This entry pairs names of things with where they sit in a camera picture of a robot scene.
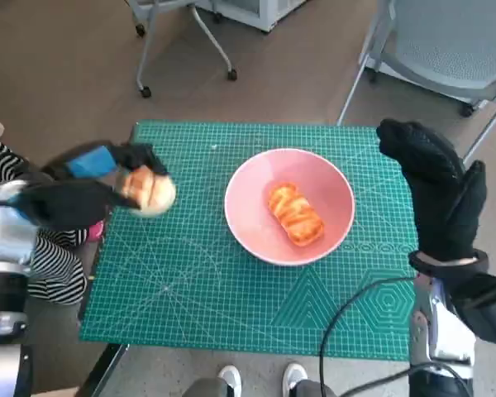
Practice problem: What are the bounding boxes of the green cutting mat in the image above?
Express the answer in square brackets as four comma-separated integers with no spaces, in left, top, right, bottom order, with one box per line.
[79,120,418,361]

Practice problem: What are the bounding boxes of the pale round toy bread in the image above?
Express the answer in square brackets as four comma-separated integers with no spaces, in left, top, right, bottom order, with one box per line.
[117,165,178,219]

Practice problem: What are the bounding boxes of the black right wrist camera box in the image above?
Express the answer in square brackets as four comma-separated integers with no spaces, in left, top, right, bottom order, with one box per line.
[446,270,496,344]

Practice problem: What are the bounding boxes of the white cabinet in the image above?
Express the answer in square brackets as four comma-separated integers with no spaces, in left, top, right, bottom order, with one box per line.
[196,0,311,34]

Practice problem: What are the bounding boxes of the dark grey leg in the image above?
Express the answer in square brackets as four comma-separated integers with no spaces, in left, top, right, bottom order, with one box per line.
[184,376,231,397]
[291,380,334,397]

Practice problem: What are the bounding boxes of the person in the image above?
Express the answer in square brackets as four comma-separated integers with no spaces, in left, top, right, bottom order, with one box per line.
[0,130,90,306]

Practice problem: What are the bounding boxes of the white shoe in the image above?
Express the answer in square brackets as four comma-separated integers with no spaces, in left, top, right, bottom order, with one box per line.
[281,362,309,394]
[217,364,243,397]

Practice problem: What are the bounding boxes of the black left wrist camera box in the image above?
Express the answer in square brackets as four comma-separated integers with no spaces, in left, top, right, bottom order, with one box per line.
[24,179,117,229]

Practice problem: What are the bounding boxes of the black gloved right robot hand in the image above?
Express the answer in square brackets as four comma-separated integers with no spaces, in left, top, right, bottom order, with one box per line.
[375,118,489,261]

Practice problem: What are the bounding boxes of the pink bowl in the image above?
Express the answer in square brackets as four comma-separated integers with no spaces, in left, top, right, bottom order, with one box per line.
[224,147,355,265]

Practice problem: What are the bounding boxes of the orange braided toy bread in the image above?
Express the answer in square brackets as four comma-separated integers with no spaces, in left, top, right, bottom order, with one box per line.
[267,180,326,248]

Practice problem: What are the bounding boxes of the grey chair frame with casters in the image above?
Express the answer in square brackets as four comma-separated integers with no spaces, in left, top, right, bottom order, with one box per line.
[130,0,239,99]

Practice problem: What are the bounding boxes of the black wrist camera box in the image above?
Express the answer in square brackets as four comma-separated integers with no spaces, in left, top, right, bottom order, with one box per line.
[24,179,117,229]
[446,270,496,344]

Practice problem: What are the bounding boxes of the grey mesh chair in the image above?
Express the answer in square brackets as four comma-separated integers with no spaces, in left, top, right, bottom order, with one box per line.
[337,0,496,166]

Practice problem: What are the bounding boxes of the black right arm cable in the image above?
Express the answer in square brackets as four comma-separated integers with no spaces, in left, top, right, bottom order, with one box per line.
[318,276,475,397]

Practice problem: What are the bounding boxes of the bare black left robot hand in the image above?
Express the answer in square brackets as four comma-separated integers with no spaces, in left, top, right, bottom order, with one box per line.
[40,140,169,211]

